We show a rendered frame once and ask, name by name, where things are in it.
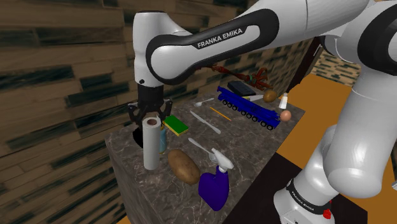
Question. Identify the dark robot stand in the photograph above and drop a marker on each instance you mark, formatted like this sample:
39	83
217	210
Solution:
263	183

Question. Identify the white paper towel roll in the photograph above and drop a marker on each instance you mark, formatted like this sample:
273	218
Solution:
151	145

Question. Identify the red lobster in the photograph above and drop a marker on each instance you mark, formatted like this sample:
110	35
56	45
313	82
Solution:
257	79

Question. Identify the blue toy crane truck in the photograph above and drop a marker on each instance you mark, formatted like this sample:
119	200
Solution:
248	107

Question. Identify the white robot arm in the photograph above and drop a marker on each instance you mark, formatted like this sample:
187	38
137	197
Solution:
350	130

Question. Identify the orange pencil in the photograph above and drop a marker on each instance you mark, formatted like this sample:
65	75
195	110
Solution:
220	113

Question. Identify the grey table knife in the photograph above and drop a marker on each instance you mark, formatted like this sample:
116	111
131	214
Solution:
204	121

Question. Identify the teal bottle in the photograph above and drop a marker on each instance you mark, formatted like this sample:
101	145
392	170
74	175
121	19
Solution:
162	141

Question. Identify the large brown potato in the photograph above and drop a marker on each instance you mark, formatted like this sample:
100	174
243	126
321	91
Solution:
183	167

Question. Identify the green and yellow sponge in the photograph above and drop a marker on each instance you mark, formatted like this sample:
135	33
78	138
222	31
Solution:
176	125

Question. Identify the brown egg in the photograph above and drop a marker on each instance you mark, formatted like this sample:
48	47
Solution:
285	116

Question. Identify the purple spray bottle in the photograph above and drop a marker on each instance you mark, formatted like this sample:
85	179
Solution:
214	189

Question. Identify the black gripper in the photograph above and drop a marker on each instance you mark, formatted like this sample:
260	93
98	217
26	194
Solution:
150	97

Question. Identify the small white spoon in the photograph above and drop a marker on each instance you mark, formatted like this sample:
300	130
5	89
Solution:
201	102

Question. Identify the white blade knife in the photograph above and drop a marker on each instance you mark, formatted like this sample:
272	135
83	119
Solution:
255	98

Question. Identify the black book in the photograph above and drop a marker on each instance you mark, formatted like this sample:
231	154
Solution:
241	88

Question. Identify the black round object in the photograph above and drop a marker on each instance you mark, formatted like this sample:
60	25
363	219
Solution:
138	139

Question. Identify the large grey spoon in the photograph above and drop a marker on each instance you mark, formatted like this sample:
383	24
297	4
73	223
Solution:
198	145

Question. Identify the small brown potato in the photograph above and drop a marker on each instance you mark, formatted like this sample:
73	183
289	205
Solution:
270	96

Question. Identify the white salt shaker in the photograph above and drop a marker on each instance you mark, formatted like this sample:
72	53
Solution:
283	101

